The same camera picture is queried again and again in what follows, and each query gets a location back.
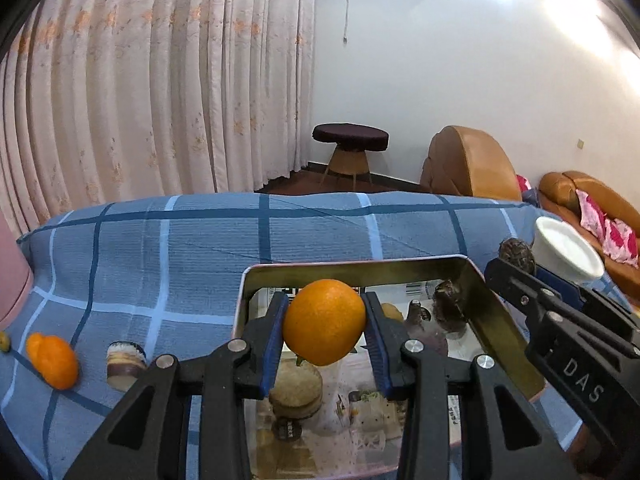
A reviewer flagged dark mangosteen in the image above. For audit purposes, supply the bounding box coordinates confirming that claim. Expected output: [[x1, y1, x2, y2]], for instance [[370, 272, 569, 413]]
[[433, 280, 468, 333], [498, 237, 536, 274]]

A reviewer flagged large round orange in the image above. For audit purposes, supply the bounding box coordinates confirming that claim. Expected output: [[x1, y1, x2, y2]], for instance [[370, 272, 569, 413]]
[[282, 278, 367, 366]]

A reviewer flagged brown leather sofa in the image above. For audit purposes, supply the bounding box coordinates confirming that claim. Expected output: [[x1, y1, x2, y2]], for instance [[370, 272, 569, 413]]
[[538, 171, 639, 307]]

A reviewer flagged pink floral blanket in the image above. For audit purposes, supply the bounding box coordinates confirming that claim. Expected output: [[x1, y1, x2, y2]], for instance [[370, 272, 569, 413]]
[[576, 190, 639, 269]]

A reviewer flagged small yellow kumquat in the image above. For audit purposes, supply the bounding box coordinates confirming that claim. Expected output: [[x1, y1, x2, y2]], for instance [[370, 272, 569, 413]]
[[381, 302, 405, 323]]

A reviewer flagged pink metal tin box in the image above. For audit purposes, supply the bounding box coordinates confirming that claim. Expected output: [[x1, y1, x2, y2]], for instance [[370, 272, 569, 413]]
[[232, 255, 544, 479]]

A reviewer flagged pink cylindrical appliance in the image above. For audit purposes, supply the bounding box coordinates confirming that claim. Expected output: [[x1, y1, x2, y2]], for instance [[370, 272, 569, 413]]
[[0, 214, 32, 330]]

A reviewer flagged white paper cup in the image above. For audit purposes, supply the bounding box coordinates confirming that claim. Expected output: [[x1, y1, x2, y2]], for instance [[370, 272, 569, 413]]
[[532, 217, 604, 284]]

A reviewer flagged small brown longan fruit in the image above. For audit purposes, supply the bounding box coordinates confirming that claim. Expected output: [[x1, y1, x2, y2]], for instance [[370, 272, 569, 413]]
[[0, 332, 11, 353]]

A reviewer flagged small orange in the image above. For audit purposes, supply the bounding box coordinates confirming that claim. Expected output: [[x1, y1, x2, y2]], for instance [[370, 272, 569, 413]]
[[26, 333, 79, 390]]

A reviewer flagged pink floral curtain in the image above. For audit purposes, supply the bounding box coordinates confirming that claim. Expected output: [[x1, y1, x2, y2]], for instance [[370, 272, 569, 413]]
[[1, 0, 314, 235]]

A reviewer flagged brown leather armchair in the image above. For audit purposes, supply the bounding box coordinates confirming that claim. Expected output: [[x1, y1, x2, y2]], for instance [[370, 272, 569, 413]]
[[420, 126, 522, 202]]

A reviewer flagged purple beetroot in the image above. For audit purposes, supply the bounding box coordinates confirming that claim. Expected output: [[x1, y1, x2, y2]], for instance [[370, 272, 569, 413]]
[[404, 300, 448, 356]]

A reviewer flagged blue plaid tablecloth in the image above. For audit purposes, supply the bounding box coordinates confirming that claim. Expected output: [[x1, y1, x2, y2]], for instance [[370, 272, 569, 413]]
[[0, 190, 632, 480]]

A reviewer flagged dark round stool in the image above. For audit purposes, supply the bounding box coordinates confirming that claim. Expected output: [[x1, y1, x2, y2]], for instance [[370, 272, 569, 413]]
[[312, 122, 390, 190]]

